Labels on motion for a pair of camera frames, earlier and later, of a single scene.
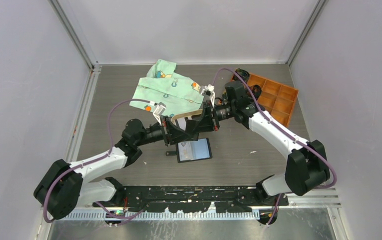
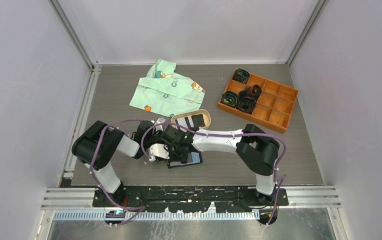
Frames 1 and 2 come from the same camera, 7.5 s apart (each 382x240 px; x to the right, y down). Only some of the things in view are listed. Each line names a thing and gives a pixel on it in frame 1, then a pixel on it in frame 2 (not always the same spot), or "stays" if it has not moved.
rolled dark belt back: [242, 73] stays
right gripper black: [207, 121] to [184, 158]
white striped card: [182, 123] stays
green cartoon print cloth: [179, 94] stays
